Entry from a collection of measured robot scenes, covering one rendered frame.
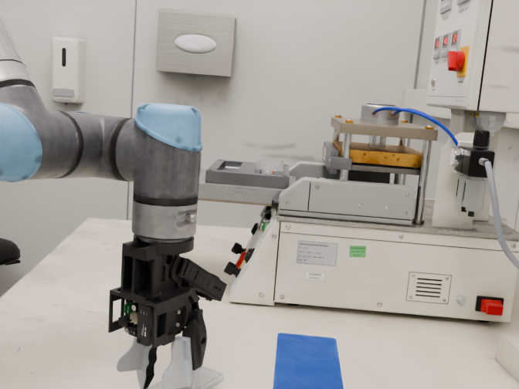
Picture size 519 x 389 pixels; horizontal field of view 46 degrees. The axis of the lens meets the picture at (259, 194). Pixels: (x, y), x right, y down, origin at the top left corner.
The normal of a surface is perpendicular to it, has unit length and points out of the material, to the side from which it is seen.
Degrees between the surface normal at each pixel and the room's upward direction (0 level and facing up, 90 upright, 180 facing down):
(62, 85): 90
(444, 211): 90
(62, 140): 81
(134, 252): 90
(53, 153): 99
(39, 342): 0
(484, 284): 90
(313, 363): 0
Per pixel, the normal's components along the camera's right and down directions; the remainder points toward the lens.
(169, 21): 0.04, 0.17
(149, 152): -0.36, 0.13
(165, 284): 0.85, 0.15
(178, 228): 0.54, 0.18
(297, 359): 0.07, -0.98
